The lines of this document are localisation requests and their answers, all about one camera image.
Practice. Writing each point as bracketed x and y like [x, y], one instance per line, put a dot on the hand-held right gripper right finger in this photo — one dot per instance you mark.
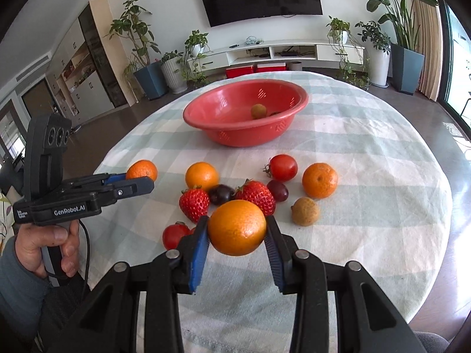
[274, 257]

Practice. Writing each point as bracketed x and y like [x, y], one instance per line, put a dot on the yellowish lychee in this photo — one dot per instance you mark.
[258, 111]

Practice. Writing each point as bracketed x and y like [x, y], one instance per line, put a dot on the red storage box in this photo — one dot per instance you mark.
[271, 67]

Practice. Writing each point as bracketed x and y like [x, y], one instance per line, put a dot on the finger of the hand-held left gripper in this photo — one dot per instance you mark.
[128, 189]
[116, 178]

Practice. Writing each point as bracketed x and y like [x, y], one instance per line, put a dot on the plant in ribbed white pot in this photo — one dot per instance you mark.
[174, 75]

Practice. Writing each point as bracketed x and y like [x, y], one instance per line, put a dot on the small rough mandarin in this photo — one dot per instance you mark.
[143, 169]

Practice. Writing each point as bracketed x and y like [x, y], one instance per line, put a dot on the large red strawberry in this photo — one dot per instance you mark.
[257, 195]

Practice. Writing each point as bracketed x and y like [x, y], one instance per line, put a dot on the white television cabinet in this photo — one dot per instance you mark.
[331, 53]

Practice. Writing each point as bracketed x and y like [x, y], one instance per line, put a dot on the red grape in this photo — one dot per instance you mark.
[278, 190]

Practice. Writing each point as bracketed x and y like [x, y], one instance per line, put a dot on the person's dark clothing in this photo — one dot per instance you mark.
[66, 316]

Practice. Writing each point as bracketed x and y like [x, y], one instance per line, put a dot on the red plastic colander bowl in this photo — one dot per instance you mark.
[235, 132]

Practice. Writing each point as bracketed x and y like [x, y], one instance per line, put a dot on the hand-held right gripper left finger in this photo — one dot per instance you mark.
[198, 257]

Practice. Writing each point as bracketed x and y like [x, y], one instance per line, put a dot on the small round bin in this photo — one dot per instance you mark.
[294, 66]

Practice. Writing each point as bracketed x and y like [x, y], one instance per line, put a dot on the white wall cabinets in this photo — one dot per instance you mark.
[88, 92]

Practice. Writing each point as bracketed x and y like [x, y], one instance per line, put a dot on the floral fabric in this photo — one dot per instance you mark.
[4, 209]

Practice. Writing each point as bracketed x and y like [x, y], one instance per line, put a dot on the black outdoor chairs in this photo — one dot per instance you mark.
[458, 73]

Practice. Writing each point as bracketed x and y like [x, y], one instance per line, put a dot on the bushy plant in tall white pot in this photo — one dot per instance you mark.
[379, 66]

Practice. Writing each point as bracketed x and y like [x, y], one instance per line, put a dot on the small tree in blue pot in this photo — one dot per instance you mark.
[151, 79]

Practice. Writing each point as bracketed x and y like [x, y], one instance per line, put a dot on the large rough mandarin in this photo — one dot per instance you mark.
[320, 180]

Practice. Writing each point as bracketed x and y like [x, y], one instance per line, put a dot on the person's left hand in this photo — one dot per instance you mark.
[31, 244]

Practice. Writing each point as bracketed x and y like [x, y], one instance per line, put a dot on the dark purple grape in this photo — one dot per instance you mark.
[220, 194]

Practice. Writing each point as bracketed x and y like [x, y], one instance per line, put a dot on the red tomato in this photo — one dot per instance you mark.
[174, 236]
[282, 167]

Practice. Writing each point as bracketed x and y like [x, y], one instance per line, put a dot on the checked tablecloth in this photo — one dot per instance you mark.
[368, 246]

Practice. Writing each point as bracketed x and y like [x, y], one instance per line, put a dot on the trailing plant in white pot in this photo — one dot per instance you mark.
[342, 36]
[197, 49]

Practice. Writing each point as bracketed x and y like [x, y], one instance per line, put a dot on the smooth round orange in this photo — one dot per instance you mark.
[237, 228]
[201, 175]

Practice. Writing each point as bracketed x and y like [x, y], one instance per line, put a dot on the large-leaf plant in blue pot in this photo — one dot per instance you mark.
[406, 68]

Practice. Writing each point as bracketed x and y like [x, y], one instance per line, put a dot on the beige curtain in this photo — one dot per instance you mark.
[428, 44]

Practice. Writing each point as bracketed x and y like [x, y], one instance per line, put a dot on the person's left forearm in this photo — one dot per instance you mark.
[18, 294]

